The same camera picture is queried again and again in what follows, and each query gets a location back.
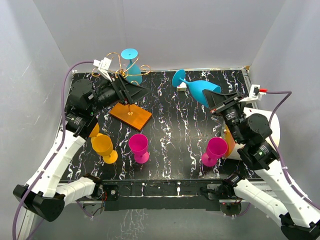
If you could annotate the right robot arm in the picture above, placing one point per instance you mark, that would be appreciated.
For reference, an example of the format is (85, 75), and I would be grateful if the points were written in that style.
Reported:
(296, 215)

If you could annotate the blue wine glass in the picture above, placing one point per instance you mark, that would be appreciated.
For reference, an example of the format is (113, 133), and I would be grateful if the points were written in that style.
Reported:
(195, 87)
(133, 72)

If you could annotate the white bucket orange lid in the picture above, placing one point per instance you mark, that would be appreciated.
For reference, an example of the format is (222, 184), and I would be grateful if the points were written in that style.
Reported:
(232, 152)

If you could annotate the orange wine glass front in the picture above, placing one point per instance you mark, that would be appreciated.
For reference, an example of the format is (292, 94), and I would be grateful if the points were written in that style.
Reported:
(103, 146)

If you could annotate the black front mounting rail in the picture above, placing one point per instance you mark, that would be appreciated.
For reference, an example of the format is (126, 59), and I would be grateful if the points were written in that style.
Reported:
(171, 194)

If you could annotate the orange wine glass rear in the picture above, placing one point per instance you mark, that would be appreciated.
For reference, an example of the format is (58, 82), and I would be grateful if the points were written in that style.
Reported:
(95, 132)

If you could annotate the blue wine glass front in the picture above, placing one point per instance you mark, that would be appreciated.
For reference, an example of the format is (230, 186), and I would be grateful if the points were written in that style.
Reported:
(195, 87)

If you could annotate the pink wine glass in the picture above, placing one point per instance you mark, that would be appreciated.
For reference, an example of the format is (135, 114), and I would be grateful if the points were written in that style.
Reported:
(216, 148)
(139, 145)

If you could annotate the gold wire glass rack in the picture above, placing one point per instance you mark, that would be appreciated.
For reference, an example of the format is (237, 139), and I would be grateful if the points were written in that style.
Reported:
(129, 113)

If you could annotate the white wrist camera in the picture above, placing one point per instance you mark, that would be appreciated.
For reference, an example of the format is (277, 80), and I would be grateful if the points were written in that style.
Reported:
(103, 67)
(255, 94)

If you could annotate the pink wine glass right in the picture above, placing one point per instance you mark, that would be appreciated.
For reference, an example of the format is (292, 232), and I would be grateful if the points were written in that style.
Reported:
(216, 148)

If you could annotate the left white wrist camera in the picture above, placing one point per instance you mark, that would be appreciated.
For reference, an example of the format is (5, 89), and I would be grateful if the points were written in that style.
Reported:
(103, 67)

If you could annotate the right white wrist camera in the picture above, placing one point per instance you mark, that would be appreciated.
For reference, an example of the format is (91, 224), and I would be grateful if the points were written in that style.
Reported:
(255, 94)

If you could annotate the orange wine glass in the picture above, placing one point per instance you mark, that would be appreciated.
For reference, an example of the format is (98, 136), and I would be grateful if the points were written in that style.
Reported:
(103, 146)
(95, 132)

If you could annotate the pink wine glass left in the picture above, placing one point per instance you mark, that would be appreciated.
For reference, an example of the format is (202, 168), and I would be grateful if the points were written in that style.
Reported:
(139, 145)

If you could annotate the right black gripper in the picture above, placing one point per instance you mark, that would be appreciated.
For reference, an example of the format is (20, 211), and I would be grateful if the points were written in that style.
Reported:
(213, 99)

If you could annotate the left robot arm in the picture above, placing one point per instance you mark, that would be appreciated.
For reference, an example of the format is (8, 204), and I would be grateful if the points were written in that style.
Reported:
(41, 194)

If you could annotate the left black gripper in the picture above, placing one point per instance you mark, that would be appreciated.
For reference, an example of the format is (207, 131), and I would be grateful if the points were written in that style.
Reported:
(127, 93)

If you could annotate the small white box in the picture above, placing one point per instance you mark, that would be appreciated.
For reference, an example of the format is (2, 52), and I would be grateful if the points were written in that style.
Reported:
(182, 87)

